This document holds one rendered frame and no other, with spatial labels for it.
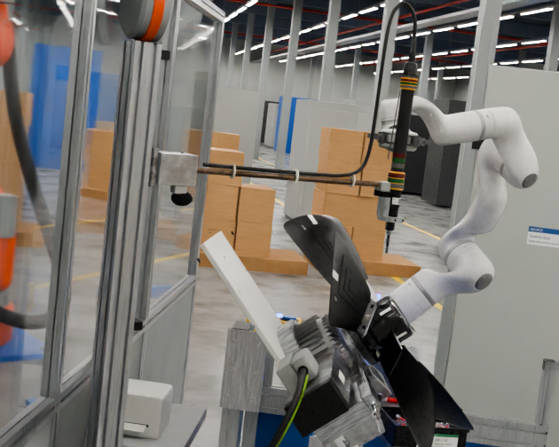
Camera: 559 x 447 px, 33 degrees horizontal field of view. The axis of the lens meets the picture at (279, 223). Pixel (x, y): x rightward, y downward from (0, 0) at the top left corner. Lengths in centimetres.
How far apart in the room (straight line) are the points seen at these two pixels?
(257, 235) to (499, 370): 596
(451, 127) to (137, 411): 118
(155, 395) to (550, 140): 247
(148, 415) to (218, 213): 767
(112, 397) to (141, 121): 61
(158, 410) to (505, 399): 239
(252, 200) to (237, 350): 770
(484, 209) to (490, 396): 156
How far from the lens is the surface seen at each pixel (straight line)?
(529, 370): 441
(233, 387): 235
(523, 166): 290
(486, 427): 293
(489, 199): 302
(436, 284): 312
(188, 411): 260
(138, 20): 201
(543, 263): 433
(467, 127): 277
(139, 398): 235
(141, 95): 203
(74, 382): 231
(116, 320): 209
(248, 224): 1001
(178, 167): 208
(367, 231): 1073
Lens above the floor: 168
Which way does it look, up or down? 7 degrees down
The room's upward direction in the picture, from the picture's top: 7 degrees clockwise
